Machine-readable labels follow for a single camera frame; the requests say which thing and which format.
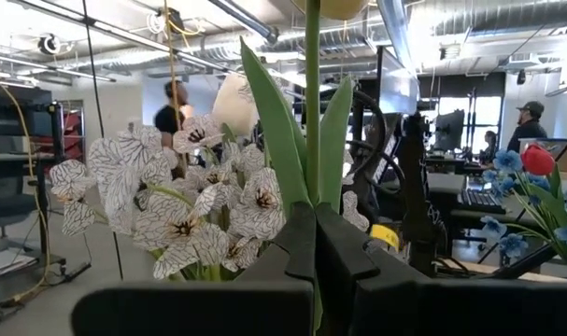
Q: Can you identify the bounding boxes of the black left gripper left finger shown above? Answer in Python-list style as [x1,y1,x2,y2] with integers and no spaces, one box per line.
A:
[70,201,318,336]

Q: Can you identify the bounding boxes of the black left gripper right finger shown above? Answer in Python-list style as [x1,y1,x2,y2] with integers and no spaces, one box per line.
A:
[316,203,567,336]

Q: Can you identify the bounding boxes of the white artificial flower bouquet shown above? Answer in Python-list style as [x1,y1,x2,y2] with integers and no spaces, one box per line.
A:
[170,114,373,274]
[48,121,233,281]

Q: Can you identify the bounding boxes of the peach artificial tulip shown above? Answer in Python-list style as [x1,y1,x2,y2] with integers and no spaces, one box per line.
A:
[238,0,374,220]

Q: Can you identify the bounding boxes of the white artificial tulip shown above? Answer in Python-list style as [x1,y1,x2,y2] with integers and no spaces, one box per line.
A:
[211,73,262,141]

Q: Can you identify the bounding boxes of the large blue flower bouquet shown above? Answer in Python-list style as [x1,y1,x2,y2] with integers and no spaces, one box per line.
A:
[478,148,567,281]

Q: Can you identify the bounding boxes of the red artificial tulip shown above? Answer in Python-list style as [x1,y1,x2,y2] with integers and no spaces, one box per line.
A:
[520,143,567,225]

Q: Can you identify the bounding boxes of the black keyboard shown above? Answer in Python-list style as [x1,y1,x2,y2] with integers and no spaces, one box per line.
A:
[456,188,507,216]

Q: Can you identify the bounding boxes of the black monitor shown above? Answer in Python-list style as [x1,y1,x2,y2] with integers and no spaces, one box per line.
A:
[0,87,54,156]
[433,109,466,153]

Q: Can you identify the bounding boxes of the person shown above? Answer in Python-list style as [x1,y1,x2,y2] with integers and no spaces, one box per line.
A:
[153,79,191,181]
[505,100,549,155]
[479,130,499,164]

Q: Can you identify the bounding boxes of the large monitor on stand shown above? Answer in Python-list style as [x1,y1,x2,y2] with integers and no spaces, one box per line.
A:
[375,45,420,117]

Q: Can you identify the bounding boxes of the red storage bins rack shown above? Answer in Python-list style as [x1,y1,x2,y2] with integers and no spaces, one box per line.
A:
[57,99,87,164]

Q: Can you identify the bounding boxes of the black office chair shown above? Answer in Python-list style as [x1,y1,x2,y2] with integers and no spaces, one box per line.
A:
[0,158,49,256]

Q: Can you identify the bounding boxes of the black metal table frame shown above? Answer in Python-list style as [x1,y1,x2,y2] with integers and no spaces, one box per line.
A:
[476,240,560,281]

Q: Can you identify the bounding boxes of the long black cable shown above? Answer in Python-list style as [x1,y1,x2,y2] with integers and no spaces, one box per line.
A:
[80,0,125,281]

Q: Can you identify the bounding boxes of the black ceiling cable reel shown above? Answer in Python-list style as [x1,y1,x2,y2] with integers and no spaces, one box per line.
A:
[36,32,64,57]

